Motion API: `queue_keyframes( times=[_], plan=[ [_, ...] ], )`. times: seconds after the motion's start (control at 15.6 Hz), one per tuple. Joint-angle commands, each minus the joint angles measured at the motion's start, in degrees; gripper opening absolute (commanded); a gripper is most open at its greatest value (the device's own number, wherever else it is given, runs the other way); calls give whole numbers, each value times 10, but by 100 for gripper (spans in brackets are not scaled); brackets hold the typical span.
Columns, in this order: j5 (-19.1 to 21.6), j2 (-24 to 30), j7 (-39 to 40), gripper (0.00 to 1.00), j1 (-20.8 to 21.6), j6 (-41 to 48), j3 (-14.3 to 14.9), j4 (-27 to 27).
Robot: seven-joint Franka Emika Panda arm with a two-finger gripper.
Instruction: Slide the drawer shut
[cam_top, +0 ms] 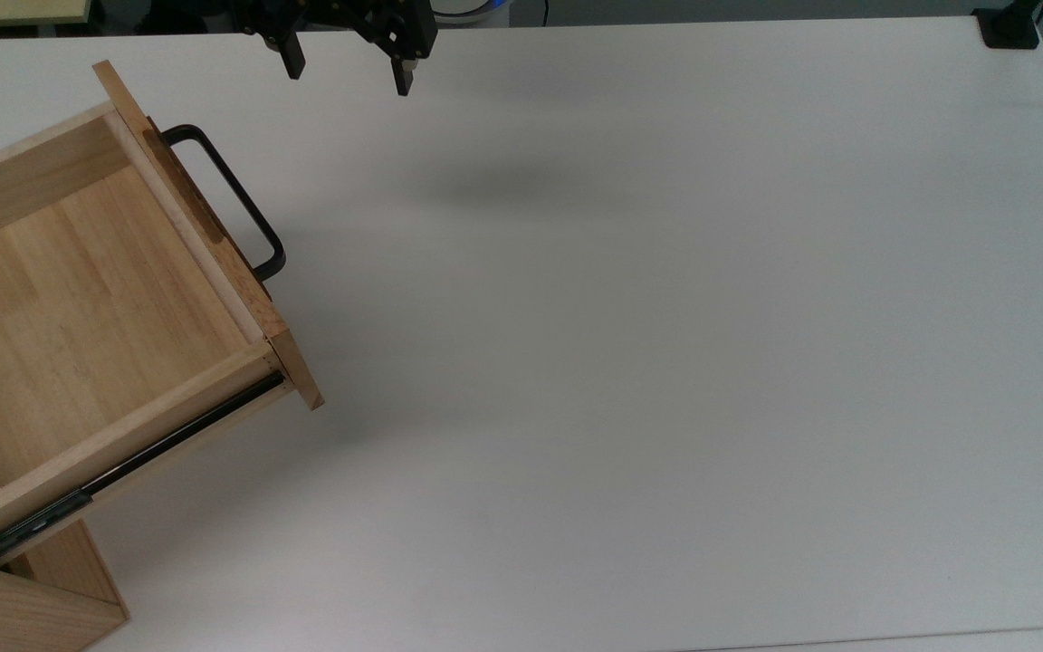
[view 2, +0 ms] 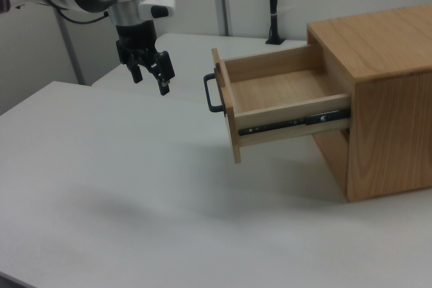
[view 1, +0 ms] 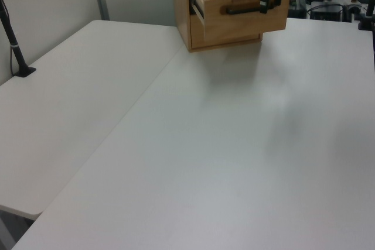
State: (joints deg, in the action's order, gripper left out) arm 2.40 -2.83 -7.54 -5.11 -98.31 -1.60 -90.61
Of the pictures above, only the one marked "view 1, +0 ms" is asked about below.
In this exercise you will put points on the black camera pole with base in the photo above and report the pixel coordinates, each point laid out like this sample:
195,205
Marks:
14,48

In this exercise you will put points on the black equipment box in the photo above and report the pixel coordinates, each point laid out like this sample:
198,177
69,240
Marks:
325,12

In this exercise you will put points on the black clamped camera pole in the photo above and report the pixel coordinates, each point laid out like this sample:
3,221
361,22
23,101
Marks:
368,13

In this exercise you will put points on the light wooden drawer cabinet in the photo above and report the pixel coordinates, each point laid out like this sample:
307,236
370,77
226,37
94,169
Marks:
180,4

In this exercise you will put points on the closed wooden drawer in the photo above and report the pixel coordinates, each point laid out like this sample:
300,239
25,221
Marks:
197,34

